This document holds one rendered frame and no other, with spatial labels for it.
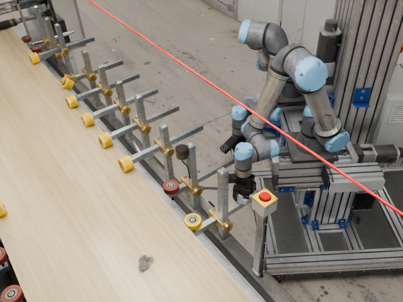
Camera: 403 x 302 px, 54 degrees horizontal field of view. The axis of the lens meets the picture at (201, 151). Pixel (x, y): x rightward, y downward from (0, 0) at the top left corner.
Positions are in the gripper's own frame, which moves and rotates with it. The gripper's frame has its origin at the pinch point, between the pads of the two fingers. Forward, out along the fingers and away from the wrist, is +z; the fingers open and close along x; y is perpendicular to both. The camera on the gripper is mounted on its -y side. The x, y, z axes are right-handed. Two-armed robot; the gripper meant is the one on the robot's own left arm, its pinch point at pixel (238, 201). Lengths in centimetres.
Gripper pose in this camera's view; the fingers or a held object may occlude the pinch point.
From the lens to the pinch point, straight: 191.7
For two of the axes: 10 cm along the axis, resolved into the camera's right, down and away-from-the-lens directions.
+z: 0.5, 7.5, 6.6
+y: 8.4, 3.3, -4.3
